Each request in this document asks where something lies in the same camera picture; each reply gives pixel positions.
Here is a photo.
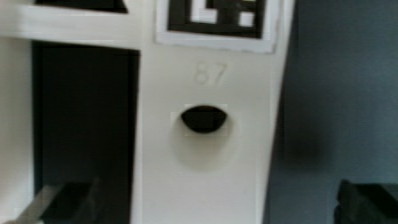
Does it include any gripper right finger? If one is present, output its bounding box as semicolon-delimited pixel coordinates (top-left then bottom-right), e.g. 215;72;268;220
334;180;398;224

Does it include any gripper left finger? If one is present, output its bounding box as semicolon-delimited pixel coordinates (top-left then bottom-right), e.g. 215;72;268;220
11;182;98;224

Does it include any white chair back part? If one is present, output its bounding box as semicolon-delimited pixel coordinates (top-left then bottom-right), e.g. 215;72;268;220
0;0;295;224

